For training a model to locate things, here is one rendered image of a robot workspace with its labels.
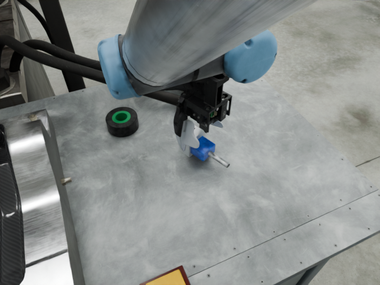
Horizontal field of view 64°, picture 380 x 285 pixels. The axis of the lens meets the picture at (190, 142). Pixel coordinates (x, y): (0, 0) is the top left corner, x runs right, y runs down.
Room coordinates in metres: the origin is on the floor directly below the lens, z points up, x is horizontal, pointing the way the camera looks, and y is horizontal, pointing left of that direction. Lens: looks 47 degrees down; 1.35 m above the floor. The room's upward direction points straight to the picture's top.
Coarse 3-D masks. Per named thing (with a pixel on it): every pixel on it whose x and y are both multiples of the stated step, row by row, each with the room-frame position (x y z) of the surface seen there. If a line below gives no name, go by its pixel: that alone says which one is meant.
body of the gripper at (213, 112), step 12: (204, 84) 0.46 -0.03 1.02; (216, 84) 0.43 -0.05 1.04; (180, 96) 0.48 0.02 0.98; (192, 96) 0.47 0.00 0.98; (204, 96) 0.45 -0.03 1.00; (216, 96) 0.43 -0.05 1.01; (228, 96) 0.47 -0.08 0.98; (192, 108) 0.45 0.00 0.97; (204, 108) 0.43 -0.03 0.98; (216, 108) 0.43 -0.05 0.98; (228, 108) 0.47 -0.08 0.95; (204, 120) 0.44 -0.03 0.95; (216, 120) 0.45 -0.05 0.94
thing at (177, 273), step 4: (172, 272) 0.18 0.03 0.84; (176, 272) 0.18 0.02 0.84; (164, 276) 0.18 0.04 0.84; (168, 276) 0.18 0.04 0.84; (172, 276) 0.18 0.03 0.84; (176, 276) 0.18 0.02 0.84; (180, 276) 0.18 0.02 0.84; (156, 280) 0.17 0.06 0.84; (160, 280) 0.17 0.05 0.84; (164, 280) 0.17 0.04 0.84; (168, 280) 0.17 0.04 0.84; (172, 280) 0.17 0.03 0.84; (176, 280) 0.17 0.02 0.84; (180, 280) 0.17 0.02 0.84; (148, 284) 0.16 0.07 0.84; (152, 284) 0.16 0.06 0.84; (156, 284) 0.16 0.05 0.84; (160, 284) 0.16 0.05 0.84; (164, 284) 0.16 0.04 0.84; (168, 284) 0.16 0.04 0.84; (172, 284) 0.16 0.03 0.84; (176, 284) 0.16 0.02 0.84; (180, 284) 0.16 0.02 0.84; (184, 284) 0.16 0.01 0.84
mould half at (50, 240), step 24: (0, 120) 0.53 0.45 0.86; (24, 120) 0.53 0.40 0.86; (48, 120) 0.53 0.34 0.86; (24, 144) 0.39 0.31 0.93; (48, 144) 0.42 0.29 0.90; (24, 168) 0.35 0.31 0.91; (48, 168) 0.35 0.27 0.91; (24, 192) 0.31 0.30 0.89; (48, 192) 0.31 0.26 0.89; (24, 216) 0.26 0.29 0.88; (48, 216) 0.26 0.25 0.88; (24, 240) 0.22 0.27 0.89; (48, 240) 0.22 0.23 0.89; (72, 240) 0.24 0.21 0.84; (48, 264) 0.18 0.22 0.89; (72, 264) 0.18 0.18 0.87
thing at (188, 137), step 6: (186, 120) 0.46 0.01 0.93; (186, 126) 0.46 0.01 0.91; (192, 126) 0.45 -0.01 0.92; (186, 132) 0.45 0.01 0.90; (192, 132) 0.44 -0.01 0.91; (180, 138) 0.45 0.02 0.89; (186, 138) 0.45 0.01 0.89; (192, 138) 0.44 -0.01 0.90; (180, 144) 0.45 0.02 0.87; (186, 144) 0.44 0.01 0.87; (192, 144) 0.43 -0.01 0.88; (198, 144) 0.43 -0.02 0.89
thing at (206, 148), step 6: (198, 132) 0.50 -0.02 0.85; (198, 138) 0.49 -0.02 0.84; (204, 138) 0.49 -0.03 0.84; (204, 144) 0.47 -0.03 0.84; (210, 144) 0.47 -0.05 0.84; (180, 150) 0.48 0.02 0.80; (186, 150) 0.47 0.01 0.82; (192, 150) 0.46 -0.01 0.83; (198, 150) 0.45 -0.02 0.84; (204, 150) 0.45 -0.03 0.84; (210, 150) 0.46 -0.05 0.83; (198, 156) 0.45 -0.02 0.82; (204, 156) 0.44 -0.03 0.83; (210, 156) 0.45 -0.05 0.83; (216, 156) 0.44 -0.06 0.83; (222, 162) 0.42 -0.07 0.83
